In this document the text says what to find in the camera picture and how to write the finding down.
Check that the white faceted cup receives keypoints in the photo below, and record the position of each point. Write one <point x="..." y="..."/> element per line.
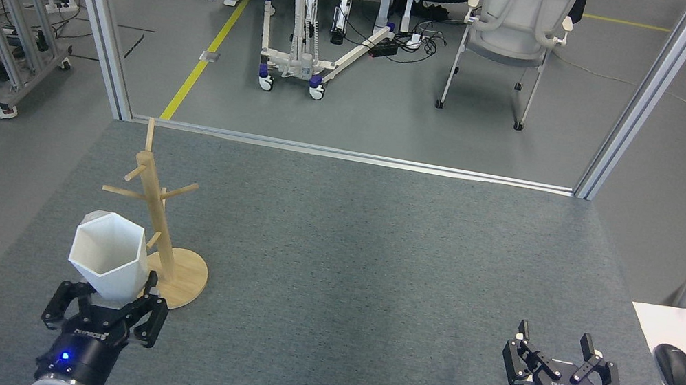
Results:
<point x="109" y="258"/>

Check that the wooden cup rack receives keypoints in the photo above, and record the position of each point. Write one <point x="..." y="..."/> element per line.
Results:
<point x="155" y="189"/>

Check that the black computer mouse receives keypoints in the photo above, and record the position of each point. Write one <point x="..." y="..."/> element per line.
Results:
<point x="675" y="370"/>

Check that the metal floor plate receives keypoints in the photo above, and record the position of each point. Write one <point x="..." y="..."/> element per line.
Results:
<point x="209" y="56"/>

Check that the white power strip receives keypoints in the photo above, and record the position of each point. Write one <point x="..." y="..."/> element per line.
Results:
<point x="61" y="1"/>

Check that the white chair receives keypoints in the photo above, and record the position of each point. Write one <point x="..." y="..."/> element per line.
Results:
<point x="519" y="13"/>

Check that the black power strip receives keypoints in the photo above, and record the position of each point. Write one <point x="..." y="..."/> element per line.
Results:
<point x="383" y="49"/>

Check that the silver frame post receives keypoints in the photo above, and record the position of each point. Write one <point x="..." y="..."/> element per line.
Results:
<point x="648" y="97"/>
<point x="95" y="5"/>

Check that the silver frame crossbar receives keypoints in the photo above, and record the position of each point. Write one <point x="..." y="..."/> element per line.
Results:
<point x="356" y="155"/>

